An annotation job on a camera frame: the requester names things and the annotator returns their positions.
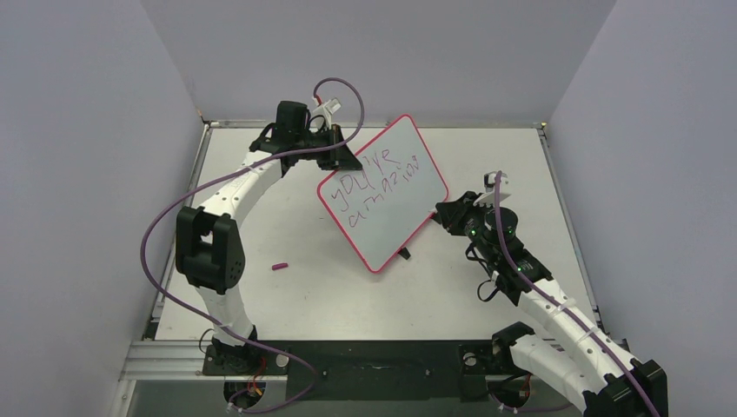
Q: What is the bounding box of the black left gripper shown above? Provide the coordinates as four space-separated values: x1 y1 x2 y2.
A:
295 124 362 171

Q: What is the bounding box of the pink-framed whiteboard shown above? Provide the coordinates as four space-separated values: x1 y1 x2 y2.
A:
316 114 449 273

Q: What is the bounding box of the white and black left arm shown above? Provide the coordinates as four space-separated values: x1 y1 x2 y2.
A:
175 98 362 374

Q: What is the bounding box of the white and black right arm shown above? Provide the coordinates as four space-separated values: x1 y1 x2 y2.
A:
433 192 668 416

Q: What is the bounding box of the black whiteboard clip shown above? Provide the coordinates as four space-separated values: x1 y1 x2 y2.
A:
397 248 411 261

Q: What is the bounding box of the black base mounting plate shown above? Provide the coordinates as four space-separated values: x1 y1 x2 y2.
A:
202 340 531 407

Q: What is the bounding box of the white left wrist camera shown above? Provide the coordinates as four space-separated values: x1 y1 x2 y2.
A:
309 97 342 129

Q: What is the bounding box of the aluminium table edge rail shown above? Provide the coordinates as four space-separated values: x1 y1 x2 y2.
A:
117 339 639 382

